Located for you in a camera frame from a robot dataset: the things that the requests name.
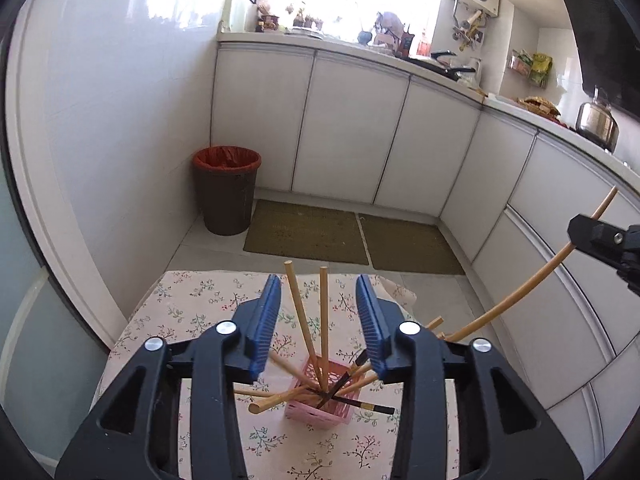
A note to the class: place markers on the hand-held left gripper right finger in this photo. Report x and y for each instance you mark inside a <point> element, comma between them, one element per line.
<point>372,330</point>

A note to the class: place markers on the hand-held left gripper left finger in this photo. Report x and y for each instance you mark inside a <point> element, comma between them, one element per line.
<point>265,325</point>

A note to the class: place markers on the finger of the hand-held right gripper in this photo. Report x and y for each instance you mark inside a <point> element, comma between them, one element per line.
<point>600,240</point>

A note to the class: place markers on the bunch of chopsticks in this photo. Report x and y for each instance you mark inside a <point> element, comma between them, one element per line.
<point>324,320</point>

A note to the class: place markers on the pink perforated plastic basket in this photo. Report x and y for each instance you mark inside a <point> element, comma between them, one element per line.
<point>320,415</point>

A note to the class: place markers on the wooden chopstick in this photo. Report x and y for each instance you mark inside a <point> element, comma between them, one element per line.
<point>492,315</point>

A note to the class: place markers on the white cabinet under stove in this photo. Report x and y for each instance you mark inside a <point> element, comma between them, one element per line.
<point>550,200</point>

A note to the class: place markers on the floral tablecloth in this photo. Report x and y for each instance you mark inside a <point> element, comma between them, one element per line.
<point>200,300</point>

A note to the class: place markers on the large olive floor mat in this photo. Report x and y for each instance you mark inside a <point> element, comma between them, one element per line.
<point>305,232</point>

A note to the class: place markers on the steel kettle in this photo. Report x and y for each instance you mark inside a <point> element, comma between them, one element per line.
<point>597,122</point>

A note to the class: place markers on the brown trash bin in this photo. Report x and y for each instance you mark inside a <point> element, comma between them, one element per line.
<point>225,205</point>

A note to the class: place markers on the wicker tray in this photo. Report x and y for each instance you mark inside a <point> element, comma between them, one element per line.
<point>539,106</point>

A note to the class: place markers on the red trash bag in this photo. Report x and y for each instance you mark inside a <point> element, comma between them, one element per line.
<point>227,152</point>

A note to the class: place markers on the green snack bags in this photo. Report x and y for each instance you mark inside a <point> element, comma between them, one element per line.
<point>537,67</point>

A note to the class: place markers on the black range hood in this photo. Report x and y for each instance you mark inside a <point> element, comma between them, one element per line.
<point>600,35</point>

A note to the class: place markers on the white cabinet under window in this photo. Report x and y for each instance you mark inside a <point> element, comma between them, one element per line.
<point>350,125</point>

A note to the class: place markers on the black frying pan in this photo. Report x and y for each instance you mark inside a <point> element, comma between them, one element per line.
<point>450,65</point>

